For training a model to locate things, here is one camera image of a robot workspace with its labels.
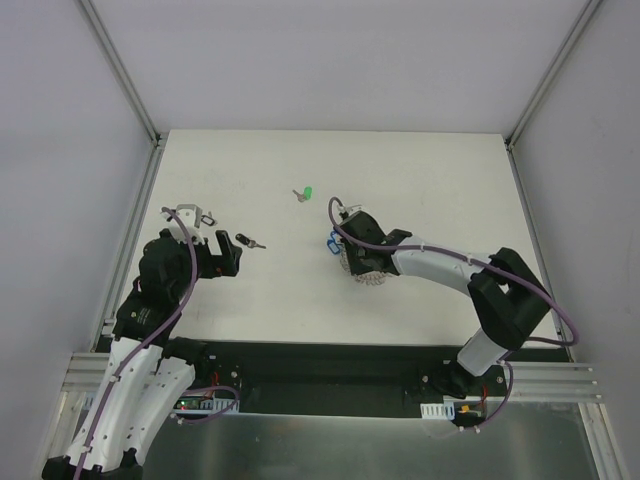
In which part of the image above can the black tag silver key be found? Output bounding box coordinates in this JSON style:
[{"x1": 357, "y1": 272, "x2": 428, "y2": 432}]
[{"x1": 235, "y1": 233, "x2": 265, "y2": 249}]

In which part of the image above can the metal disc with key rings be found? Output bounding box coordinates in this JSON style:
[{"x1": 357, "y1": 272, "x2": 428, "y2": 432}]
[{"x1": 339, "y1": 251, "x2": 388, "y2": 286}]

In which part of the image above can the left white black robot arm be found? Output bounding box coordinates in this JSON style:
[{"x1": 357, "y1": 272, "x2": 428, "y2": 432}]
[{"x1": 41, "y1": 227, "x2": 242, "y2": 479}]

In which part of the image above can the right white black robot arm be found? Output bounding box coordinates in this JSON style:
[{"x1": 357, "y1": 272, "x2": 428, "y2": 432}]
[{"x1": 336, "y1": 211, "x2": 550, "y2": 399}]

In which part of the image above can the blue key tag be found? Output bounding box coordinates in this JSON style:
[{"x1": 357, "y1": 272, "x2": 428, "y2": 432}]
[{"x1": 326, "y1": 239, "x2": 341, "y2": 255}]

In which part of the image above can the green tag silver key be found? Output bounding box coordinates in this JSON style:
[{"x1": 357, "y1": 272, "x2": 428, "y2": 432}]
[{"x1": 292, "y1": 186, "x2": 313, "y2": 203}]

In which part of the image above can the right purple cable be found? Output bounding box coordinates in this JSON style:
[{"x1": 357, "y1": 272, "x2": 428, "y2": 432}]
[{"x1": 327, "y1": 196, "x2": 581, "y2": 436}]

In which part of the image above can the purple cable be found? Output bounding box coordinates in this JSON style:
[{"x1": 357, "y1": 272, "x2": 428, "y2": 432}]
[
  {"x1": 72, "y1": 207, "x2": 240, "y2": 480},
  {"x1": 327, "y1": 196, "x2": 581, "y2": 436}
]

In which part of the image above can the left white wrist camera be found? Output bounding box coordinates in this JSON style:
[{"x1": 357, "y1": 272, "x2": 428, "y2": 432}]
[{"x1": 159, "y1": 204, "x2": 207, "y2": 246}]

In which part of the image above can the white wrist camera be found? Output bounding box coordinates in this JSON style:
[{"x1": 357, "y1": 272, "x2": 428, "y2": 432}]
[
  {"x1": 159, "y1": 204, "x2": 207, "y2": 246},
  {"x1": 338, "y1": 204, "x2": 363, "y2": 218}
]

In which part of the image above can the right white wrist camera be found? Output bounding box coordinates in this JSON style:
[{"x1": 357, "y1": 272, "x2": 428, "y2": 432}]
[{"x1": 338, "y1": 204, "x2": 363, "y2": 218}]

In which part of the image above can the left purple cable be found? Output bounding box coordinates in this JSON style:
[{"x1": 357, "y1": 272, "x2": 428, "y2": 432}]
[{"x1": 72, "y1": 207, "x2": 240, "y2": 480}]

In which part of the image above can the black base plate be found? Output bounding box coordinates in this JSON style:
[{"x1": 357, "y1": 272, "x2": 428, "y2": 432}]
[{"x1": 189, "y1": 340, "x2": 516, "y2": 415}]

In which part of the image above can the left aluminium frame rail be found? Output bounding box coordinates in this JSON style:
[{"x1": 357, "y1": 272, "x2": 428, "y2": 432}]
[{"x1": 76, "y1": 0, "x2": 166, "y2": 352}]

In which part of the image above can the aluminium frame rail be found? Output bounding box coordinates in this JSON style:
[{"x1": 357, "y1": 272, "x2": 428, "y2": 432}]
[
  {"x1": 76, "y1": 0, "x2": 166, "y2": 352},
  {"x1": 507, "y1": 1, "x2": 616, "y2": 354}
]

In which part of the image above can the left white cable duct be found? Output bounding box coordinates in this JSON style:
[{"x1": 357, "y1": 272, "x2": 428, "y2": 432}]
[{"x1": 169, "y1": 395, "x2": 240, "y2": 417}]

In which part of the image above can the white cable duct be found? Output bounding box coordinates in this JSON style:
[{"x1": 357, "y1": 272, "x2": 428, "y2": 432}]
[
  {"x1": 169, "y1": 395, "x2": 240, "y2": 417},
  {"x1": 420, "y1": 401, "x2": 455, "y2": 421}
]

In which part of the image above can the right white cable duct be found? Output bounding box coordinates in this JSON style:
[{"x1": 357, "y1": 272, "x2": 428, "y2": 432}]
[{"x1": 420, "y1": 401, "x2": 455, "y2": 421}]

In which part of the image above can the front aluminium rail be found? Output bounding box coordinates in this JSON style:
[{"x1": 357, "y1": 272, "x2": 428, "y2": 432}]
[{"x1": 61, "y1": 352, "x2": 604, "y2": 404}]

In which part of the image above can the right aluminium frame rail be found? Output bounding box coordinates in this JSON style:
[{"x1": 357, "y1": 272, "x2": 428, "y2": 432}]
[{"x1": 507, "y1": 1, "x2": 616, "y2": 354}]

